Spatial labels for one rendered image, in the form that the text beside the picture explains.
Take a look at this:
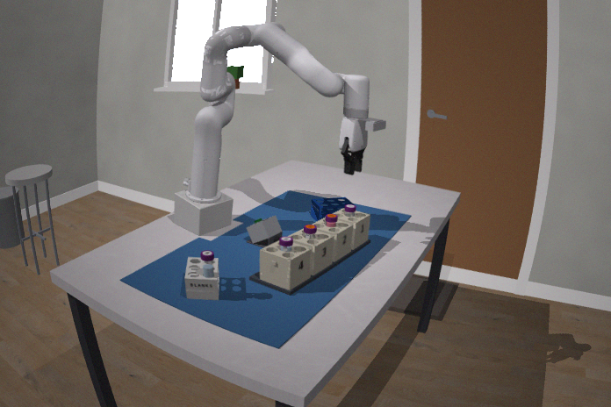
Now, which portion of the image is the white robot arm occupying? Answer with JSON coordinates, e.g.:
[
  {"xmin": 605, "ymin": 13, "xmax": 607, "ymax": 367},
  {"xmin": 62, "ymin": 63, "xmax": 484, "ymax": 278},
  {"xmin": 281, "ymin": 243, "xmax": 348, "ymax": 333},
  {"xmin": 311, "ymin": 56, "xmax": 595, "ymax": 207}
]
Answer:
[{"xmin": 183, "ymin": 22, "xmax": 386, "ymax": 204}]

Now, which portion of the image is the blue bench mat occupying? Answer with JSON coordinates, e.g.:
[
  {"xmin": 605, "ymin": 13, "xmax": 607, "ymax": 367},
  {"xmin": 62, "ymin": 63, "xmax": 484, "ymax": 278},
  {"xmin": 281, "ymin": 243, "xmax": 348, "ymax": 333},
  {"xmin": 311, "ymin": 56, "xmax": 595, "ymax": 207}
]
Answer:
[{"xmin": 120, "ymin": 190, "xmax": 412, "ymax": 348}]

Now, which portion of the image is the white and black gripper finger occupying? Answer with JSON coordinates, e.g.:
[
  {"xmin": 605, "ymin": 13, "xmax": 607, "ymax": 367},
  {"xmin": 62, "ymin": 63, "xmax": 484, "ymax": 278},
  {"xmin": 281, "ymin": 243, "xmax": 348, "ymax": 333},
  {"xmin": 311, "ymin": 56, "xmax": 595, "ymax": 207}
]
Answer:
[
  {"xmin": 341, "ymin": 137, "xmax": 355, "ymax": 175},
  {"xmin": 354, "ymin": 147, "xmax": 366, "ymax": 172}
]

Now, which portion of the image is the blue tube rack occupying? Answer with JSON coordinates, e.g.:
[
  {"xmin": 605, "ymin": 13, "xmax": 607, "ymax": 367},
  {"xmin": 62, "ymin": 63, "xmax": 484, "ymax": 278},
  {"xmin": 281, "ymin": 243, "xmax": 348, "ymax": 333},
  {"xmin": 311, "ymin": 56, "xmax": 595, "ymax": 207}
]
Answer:
[{"xmin": 311, "ymin": 197, "xmax": 354, "ymax": 222}]

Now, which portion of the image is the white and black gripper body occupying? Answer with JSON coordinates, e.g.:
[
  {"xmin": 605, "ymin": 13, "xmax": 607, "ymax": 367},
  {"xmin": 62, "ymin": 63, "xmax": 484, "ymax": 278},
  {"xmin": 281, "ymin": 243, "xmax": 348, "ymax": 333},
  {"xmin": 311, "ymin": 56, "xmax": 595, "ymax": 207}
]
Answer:
[{"xmin": 339, "ymin": 116, "xmax": 368, "ymax": 153}]

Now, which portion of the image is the white tube rack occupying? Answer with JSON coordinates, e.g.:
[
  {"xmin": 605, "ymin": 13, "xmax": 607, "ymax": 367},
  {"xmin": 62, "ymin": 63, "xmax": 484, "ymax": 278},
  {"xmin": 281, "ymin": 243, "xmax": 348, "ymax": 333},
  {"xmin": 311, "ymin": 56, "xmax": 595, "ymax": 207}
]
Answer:
[{"xmin": 184, "ymin": 257, "xmax": 219, "ymax": 300}]

